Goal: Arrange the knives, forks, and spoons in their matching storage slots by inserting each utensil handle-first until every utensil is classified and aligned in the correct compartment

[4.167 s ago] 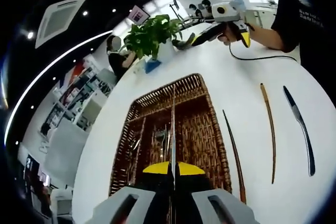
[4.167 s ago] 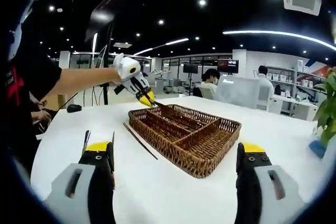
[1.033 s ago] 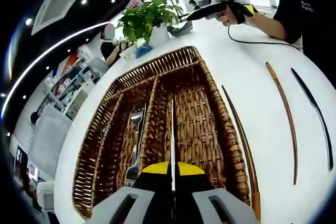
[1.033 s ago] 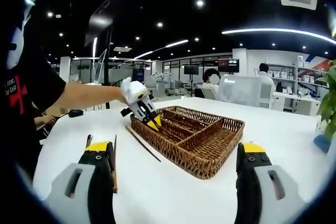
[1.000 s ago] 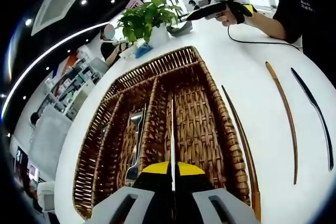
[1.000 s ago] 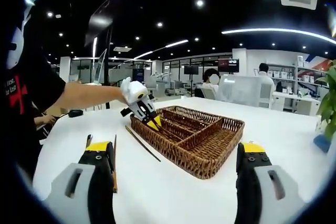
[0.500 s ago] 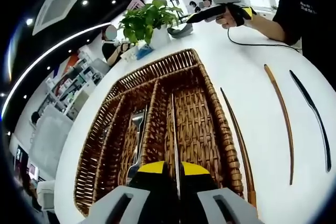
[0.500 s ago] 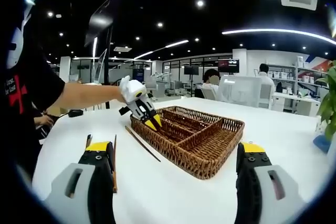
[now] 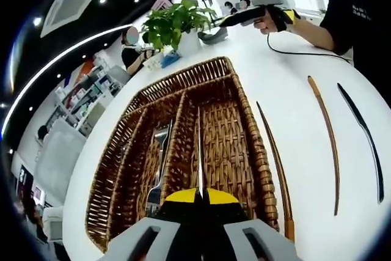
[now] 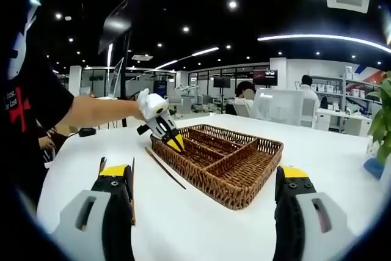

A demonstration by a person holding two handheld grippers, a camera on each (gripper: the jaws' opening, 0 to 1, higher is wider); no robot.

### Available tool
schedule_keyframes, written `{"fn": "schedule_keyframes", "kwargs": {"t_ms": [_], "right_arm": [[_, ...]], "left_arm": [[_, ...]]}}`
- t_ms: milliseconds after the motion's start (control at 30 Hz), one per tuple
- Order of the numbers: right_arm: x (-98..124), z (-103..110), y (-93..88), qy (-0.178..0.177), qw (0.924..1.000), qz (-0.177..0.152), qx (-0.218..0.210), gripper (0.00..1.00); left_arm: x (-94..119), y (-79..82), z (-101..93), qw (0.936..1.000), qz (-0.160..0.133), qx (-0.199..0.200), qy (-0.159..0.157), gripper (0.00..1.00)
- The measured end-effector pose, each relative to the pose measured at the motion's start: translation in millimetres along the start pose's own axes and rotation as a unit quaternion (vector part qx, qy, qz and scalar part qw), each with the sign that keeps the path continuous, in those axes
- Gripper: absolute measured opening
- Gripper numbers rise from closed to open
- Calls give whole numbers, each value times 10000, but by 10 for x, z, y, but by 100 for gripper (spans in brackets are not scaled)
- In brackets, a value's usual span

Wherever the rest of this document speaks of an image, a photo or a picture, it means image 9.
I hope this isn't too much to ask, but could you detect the white desk partition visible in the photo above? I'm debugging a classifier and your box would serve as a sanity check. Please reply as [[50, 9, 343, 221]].
[[32, 117, 88, 200]]

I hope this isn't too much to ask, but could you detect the small white box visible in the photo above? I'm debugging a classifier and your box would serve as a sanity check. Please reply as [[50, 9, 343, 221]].
[[142, 57, 163, 72]]

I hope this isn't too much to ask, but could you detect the green potted plant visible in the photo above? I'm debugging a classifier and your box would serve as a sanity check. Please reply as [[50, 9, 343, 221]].
[[139, 0, 218, 54]]

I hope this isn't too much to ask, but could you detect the pink hanging sign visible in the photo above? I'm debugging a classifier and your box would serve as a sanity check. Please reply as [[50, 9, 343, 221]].
[[151, 0, 174, 14]]

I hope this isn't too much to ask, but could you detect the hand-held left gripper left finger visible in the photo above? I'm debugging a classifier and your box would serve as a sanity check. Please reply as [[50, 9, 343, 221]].
[[97, 189, 199, 261]]

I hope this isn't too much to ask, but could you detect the curved ceiling light strip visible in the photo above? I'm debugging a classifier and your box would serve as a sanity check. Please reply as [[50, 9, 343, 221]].
[[0, 24, 141, 139]]

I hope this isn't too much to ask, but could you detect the small blue box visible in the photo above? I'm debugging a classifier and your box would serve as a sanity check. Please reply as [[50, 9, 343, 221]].
[[160, 50, 183, 68]]

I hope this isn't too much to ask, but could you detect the dark grey curved object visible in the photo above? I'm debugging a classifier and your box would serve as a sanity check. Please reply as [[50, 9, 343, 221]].
[[197, 26, 229, 45]]

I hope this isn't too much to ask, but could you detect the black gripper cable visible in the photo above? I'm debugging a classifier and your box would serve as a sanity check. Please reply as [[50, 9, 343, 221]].
[[266, 32, 352, 64]]

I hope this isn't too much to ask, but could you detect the ceiling air conditioner vent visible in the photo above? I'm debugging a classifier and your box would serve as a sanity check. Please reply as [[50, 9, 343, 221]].
[[40, 0, 108, 39]]

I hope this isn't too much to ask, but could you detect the person's right hand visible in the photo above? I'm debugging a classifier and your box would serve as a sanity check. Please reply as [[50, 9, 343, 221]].
[[254, 13, 276, 35]]

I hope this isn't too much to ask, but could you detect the brown wooden chopstick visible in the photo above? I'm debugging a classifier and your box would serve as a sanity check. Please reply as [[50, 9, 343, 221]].
[[307, 75, 340, 216], [255, 100, 296, 242]]

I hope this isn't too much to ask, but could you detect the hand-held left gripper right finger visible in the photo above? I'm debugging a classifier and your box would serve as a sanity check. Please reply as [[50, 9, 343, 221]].
[[205, 189, 302, 261]]

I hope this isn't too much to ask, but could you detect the person's black shirt torso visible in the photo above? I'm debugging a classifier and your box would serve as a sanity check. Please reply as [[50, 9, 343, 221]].
[[319, 0, 386, 66]]

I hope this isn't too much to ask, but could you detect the brown wicker storage slot basket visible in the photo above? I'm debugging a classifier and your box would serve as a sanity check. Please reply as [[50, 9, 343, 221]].
[[84, 56, 280, 254]]

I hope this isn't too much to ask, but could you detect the silver knife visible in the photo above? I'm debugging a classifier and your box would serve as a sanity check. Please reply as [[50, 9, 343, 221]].
[[195, 105, 211, 261], [337, 83, 385, 205]]

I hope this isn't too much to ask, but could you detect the white storage shelf with boxes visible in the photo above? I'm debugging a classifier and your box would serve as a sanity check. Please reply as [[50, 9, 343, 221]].
[[54, 54, 131, 129]]

